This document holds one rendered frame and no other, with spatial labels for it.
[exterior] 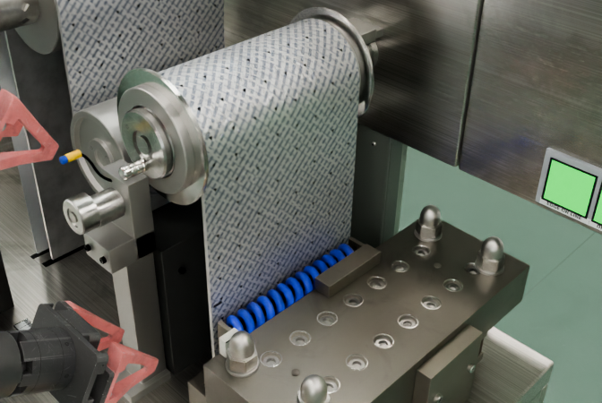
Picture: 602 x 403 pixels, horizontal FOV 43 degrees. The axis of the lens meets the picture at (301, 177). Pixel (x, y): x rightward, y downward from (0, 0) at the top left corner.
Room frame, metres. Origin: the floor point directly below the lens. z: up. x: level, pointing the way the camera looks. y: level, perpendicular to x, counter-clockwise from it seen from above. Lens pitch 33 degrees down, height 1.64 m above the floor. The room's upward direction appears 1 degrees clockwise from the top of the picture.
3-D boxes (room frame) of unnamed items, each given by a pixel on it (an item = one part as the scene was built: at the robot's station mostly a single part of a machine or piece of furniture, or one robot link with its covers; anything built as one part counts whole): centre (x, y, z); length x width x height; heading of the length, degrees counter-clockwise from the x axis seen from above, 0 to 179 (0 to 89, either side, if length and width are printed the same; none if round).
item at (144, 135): (0.67, 0.15, 1.25); 0.07 x 0.02 x 0.07; 46
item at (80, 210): (0.64, 0.23, 1.18); 0.04 x 0.02 x 0.04; 46
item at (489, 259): (0.75, -0.24, 1.05); 0.04 x 0.04 x 0.04
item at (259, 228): (0.72, 0.02, 1.12); 0.23 x 0.01 x 0.18; 136
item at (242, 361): (0.58, 0.06, 1.05); 0.04 x 0.04 x 0.04
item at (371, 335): (0.67, -0.10, 1.00); 0.40 x 0.16 x 0.06; 136
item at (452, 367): (0.61, -0.17, 0.96); 0.10 x 0.03 x 0.11; 136
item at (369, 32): (0.89, -0.06, 1.28); 0.06 x 0.05 x 0.02; 136
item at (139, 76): (0.68, 0.14, 1.25); 0.15 x 0.01 x 0.15; 46
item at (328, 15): (0.86, -0.03, 1.25); 0.15 x 0.01 x 0.15; 46
